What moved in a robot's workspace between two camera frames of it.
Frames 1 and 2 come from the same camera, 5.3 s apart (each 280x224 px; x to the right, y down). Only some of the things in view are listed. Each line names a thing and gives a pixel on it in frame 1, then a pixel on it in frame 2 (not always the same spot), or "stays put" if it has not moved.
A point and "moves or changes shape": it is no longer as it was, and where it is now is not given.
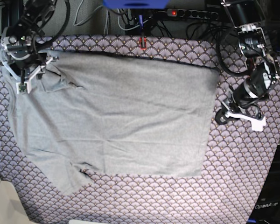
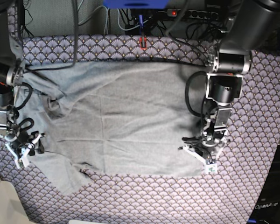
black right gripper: x=241 y=101 → x=204 y=144
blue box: x=135 y=4 stays put
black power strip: x=177 y=12 stays put
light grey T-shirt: x=115 y=113 moves or changes shape
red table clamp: x=143 y=44 stays put
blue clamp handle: x=140 y=17 stays put
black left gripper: x=18 y=61 → x=20 y=139
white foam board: x=6 y=207 stays put
